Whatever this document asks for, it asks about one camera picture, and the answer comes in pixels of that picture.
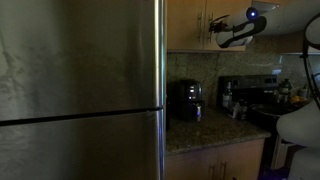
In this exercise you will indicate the stainless steel refrigerator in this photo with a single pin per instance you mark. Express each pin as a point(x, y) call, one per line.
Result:
point(80, 83)

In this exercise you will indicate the black kitchen stove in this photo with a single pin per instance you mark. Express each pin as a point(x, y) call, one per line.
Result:
point(250, 85)

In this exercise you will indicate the black air fryer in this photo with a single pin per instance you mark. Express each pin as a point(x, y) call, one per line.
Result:
point(186, 100)

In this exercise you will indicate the clear plastic water bottle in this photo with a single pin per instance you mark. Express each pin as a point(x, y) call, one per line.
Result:
point(227, 96)

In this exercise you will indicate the wooden base cabinet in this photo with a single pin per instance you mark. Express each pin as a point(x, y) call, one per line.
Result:
point(213, 160)

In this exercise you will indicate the spice jar dark lid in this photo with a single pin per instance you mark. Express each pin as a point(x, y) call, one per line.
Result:
point(243, 111)

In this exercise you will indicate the dark frying pan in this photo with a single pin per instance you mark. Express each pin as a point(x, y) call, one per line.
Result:
point(270, 109)

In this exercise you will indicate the green capped bottle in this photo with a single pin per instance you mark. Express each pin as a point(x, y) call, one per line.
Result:
point(285, 90)

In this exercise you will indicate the wooden cabinet door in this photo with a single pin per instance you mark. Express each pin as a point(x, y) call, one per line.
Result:
point(220, 8)
point(183, 23)

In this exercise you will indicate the yellow fruit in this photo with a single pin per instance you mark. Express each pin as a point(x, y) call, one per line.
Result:
point(296, 99)

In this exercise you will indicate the white cup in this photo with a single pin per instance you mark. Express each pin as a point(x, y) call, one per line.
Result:
point(303, 91)

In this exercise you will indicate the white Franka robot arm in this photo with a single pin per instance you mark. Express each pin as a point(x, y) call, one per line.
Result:
point(283, 20)

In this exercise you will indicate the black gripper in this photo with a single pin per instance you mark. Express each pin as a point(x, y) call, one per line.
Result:
point(222, 25)

